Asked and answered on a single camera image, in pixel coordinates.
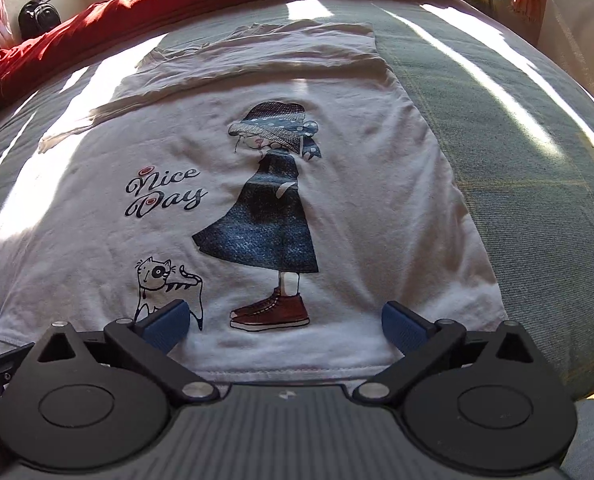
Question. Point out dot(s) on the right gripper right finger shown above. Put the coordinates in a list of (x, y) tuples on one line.
[(427, 348)]

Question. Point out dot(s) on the white printed t-shirt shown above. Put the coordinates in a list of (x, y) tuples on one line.
[(280, 181)]

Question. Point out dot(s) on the green plaid bed blanket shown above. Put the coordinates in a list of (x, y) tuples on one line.
[(517, 132)]

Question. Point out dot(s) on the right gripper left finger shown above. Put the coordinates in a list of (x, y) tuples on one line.
[(144, 346)]

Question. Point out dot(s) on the black backpack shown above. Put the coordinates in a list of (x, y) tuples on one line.
[(36, 18)]

